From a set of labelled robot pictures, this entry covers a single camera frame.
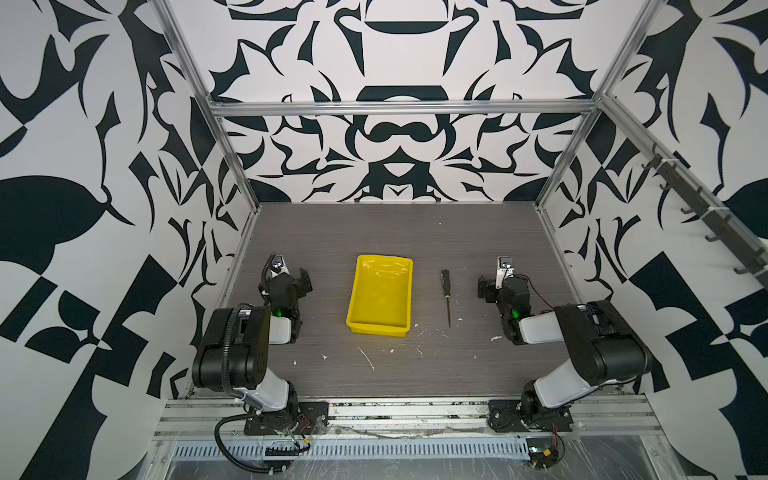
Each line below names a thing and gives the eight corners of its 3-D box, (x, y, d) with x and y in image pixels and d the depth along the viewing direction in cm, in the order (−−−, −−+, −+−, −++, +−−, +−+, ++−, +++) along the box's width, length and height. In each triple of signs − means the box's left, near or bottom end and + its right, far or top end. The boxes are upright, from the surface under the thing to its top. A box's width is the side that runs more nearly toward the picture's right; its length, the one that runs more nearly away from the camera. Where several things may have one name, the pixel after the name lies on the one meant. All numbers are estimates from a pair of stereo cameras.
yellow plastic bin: (348, 338, 89) (346, 328, 83) (354, 268, 105) (352, 255, 99) (415, 338, 89) (417, 328, 83) (410, 268, 105) (412, 255, 99)
